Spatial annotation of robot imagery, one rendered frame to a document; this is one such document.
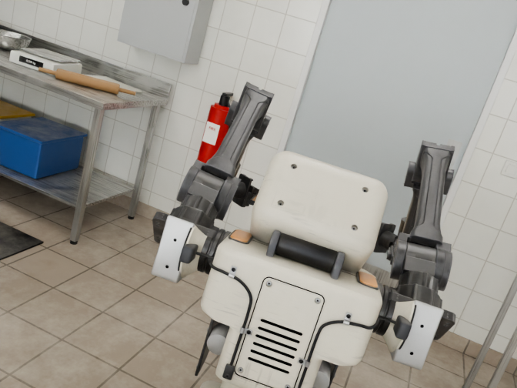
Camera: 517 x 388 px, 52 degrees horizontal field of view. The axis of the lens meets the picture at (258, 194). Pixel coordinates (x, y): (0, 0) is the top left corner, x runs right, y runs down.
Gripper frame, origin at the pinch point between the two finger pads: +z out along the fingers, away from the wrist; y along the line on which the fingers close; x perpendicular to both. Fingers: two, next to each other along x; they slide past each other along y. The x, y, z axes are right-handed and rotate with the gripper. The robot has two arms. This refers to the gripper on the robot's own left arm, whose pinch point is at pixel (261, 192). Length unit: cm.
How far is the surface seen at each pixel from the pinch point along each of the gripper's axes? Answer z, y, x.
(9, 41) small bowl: -37, -12, -243
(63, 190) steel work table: -5, 63, -176
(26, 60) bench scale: -34, -7, -204
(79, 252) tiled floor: -1, 88, -141
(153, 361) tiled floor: 2, 94, -40
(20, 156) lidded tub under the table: -27, 51, -200
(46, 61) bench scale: -25, -9, -195
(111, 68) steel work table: 22, -14, -217
